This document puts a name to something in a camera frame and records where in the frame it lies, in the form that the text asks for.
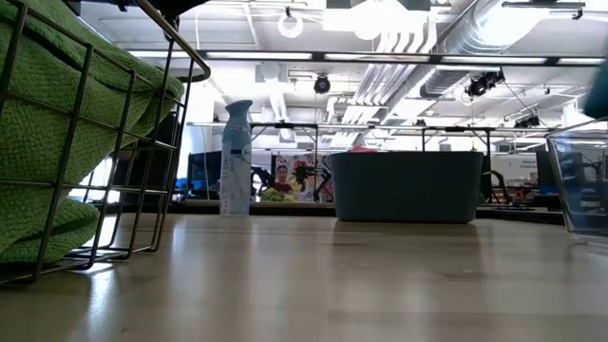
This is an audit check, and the colourful printed poster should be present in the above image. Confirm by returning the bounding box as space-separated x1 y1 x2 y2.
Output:
271 152 334 203

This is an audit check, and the light blue spray bottle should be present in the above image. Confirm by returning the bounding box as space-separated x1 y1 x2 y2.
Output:
218 99 255 218

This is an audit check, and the black computer monitor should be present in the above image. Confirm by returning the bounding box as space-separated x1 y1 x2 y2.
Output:
186 150 223 200

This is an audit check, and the blue-grey plastic basket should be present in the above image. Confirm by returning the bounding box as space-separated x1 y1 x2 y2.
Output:
327 150 485 224

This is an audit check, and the black rig crossbar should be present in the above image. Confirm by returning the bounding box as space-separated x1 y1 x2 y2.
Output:
127 48 608 67

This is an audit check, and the clear plastic bin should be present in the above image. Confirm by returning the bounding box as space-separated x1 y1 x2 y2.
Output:
544 116 608 246

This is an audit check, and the black background table frame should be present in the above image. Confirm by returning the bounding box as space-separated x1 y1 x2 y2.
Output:
421 125 493 158
249 122 319 158

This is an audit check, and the black overhead camera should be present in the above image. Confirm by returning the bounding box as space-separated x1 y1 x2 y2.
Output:
313 73 333 95

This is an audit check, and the white ceiling ring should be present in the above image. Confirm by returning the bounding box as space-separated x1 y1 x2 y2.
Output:
277 11 305 40

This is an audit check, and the silver ventilation duct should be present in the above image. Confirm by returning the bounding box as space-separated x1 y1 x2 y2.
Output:
420 0 547 99

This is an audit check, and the black wire basket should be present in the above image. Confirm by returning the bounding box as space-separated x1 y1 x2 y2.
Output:
0 0 213 286

